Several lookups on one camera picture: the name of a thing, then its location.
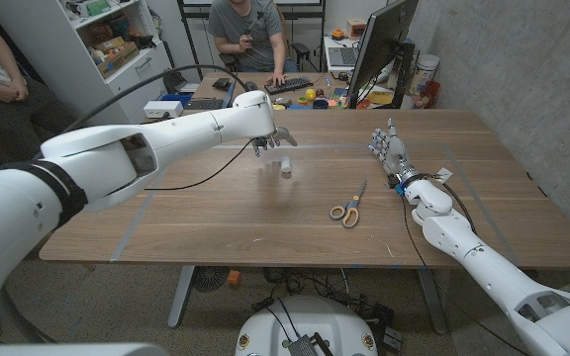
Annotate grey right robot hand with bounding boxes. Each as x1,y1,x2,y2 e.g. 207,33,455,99
368,117,423,188

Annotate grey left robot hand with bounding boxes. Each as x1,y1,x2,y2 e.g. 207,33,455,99
250,126,299,158

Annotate black forked stick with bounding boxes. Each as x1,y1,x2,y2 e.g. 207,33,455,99
241,5,272,48

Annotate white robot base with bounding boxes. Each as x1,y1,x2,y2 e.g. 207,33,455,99
235,295,379,356

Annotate orange and grey scissors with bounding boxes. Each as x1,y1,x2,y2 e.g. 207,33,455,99
329,179,368,229

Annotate black keyboard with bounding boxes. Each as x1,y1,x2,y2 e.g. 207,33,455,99
263,76,314,96

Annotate red container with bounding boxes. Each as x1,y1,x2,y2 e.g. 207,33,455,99
411,80,442,110

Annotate dark laptop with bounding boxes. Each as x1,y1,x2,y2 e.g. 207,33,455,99
184,78,237,111

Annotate wooden rear desk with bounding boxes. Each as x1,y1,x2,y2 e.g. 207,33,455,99
190,71,400,111

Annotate white plastic tub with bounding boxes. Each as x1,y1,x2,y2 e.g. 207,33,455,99
416,53,440,95

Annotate silver laptop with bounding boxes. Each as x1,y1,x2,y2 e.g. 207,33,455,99
327,44,363,69

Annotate black computer monitor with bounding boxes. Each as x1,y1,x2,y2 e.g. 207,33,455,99
346,0,420,110

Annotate black backpack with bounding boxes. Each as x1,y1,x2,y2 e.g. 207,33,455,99
162,67,190,95

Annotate white power box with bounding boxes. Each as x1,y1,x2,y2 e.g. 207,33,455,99
142,100,185,120

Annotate person in grey t-shirt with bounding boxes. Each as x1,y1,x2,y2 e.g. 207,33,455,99
206,0,300,84

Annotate orange box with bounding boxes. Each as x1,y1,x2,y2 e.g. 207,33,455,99
345,18,368,40

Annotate grey table leg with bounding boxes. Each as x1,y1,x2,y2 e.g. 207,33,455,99
416,268,448,336
167,265,196,330

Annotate black floor fan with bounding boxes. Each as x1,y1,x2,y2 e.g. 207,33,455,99
191,265,231,294

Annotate cardboard box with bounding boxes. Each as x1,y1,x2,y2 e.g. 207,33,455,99
95,42,141,79

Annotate white shelf cabinet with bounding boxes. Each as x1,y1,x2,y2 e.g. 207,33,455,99
0,0,175,128

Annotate white robot chest shell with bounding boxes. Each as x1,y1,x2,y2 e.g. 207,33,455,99
0,342,167,356

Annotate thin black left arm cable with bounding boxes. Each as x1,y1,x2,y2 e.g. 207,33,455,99
144,139,255,192

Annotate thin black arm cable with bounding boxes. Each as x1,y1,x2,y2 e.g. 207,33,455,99
401,192,533,356
144,139,255,192

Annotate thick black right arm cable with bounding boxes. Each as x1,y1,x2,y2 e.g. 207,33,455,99
423,171,479,236

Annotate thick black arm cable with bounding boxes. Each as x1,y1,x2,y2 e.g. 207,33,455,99
423,171,479,236
59,63,249,134

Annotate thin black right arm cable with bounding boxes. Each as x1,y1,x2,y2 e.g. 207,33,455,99
401,192,533,356

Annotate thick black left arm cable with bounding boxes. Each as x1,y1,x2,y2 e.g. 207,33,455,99
59,63,249,134

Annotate black floor cable bundle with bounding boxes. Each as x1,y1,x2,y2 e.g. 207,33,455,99
249,266,405,353

